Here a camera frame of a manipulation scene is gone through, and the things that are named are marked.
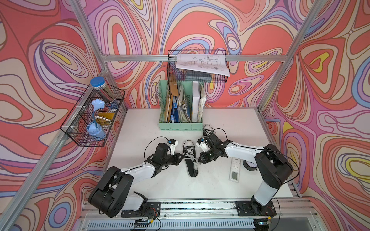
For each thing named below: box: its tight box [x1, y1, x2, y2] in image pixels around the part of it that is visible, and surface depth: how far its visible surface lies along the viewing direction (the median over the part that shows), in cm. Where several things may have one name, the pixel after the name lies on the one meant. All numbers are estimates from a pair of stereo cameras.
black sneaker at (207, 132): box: [202, 128, 215, 138], surface depth 103 cm
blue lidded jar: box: [90, 76, 116, 103], surface depth 74 cm
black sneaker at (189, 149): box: [182, 139, 199, 178], surface depth 89 cm
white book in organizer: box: [191, 81, 199, 123], surface depth 98 cm
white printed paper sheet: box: [175, 53, 231, 77], surface depth 85 cm
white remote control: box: [228, 157, 241, 183], surface depth 87 cm
